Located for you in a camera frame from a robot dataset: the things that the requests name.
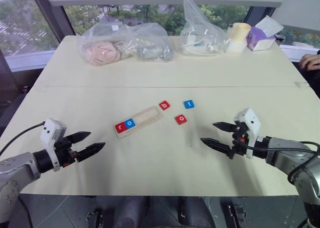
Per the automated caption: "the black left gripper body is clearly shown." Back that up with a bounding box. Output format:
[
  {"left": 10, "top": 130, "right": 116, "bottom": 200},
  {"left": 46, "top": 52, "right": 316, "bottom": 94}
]
[{"left": 53, "top": 135, "right": 79, "bottom": 167}]

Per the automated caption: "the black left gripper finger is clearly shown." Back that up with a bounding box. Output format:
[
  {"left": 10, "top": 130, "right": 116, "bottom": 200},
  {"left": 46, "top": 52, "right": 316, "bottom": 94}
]
[
  {"left": 74, "top": 142, "right": 106, "bottom": 162},
  {"left": 65, "top": 131, "right": 92, "bottom": 144}
]

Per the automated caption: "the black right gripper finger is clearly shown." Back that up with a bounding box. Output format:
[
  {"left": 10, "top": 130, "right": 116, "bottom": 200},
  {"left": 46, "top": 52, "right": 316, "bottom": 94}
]
[
  {"left": 200, "top": 137, "right": 235, "bottom": 155},
  {"left": 212, "top": 121, "right": 238, "bottom": 134}
]

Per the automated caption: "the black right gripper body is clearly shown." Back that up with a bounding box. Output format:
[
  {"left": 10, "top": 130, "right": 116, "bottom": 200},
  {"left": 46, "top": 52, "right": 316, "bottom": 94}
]
[{"left": 229, "top": 122, "right": 251, "bottom": 160}]

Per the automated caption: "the red letter o tile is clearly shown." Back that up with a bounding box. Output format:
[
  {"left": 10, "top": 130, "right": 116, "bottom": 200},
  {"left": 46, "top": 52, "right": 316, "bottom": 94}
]
[{"left": 174, "top": 113, "right": 188, "bottom": 125}]

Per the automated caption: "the wooden letter tray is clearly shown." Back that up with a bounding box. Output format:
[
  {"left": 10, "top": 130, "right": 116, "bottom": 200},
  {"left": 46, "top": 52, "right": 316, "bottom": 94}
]
[{"left": 114, "top": 106, "right": 165, "bottom": 139}]

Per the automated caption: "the red letter b tile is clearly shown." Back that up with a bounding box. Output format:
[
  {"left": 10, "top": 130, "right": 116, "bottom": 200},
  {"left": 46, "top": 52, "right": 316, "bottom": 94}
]
[{"left": 158, "top": 100, "right": 172, "bottom": 111}]

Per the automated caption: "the bystander bare hand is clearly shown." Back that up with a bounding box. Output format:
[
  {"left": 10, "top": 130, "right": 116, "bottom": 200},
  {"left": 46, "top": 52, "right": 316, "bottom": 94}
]
[{"left": 298, "top": 53, "right": 320, "bottom": 72}]

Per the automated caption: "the clear bag with pink cloth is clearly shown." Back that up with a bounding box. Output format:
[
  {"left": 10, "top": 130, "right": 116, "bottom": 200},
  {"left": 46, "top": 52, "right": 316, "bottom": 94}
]
[{"left": 76, "top": 22, "right": 135, "bottom": 67}]

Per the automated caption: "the clear bag with white items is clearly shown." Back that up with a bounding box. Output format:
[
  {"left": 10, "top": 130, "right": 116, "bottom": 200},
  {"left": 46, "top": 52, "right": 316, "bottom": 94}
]
[{"left": 179, "top": 0, "right": 229, "bottom": 57}]

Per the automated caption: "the cream plastic cup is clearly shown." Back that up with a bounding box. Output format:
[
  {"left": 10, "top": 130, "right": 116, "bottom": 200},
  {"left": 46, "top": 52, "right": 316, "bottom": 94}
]
[{"left": 228, "top": 22, "right": 252, "bottom": 45}]

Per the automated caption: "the purple tissue box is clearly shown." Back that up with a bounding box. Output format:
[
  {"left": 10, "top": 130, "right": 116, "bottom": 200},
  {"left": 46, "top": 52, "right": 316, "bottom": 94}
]
[{"left": 245, "top": 15, "right": 285, "bottom": 52}]

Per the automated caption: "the clear bag with grey items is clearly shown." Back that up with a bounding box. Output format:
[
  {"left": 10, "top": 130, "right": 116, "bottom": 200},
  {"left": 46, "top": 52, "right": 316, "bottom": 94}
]
[{"left": 124, "top": 22, "right": 175, "bottom": 63}]

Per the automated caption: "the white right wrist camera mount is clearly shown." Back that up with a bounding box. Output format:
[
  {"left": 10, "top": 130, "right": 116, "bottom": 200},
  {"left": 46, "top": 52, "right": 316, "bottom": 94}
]
[{"left": 233, "top": 108, "right": 262, "bottom": 159}]

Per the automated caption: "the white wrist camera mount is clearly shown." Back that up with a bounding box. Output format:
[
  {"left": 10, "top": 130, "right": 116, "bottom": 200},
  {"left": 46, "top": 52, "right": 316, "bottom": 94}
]
[
  {"left": 233, "top": 108, "right": 262, "bottom": 159},
  {"left": 39, "top": 118, "right": 67, "bottom": 172}
]

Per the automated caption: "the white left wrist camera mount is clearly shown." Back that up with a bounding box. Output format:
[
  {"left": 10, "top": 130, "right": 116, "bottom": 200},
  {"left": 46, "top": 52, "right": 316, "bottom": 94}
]
[{"left": 39, "top": 118, "right": 67, "bottom": 172}]

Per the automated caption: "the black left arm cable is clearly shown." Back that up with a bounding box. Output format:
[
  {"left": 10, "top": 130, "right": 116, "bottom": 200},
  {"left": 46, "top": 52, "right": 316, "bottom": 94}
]
[{"left": 0, "top": 122, "right": 46, "bottom": 156}]

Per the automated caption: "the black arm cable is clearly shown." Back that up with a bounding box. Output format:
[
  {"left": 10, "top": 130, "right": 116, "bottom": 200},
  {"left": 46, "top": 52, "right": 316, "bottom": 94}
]
[
  {"left": 0, "top": 122, "right": 46, "bottom": 156},
  {"left": 251, "top": 140, "right": 320, "bottom": 186}
]

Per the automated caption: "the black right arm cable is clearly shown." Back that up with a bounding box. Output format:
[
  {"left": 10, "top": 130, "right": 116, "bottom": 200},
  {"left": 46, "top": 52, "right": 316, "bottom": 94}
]
[{"left": 251, "top": 140, "right": 320, "bottom": 186}]

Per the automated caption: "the black bracket under table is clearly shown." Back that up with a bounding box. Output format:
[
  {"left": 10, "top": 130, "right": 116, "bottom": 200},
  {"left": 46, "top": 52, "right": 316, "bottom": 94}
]
[
  {"left": 85, "top": 207, "right": 104, "bottom": 228},
  {"left": 226, "top": 203, "right": 248, "bottom": 228}
]

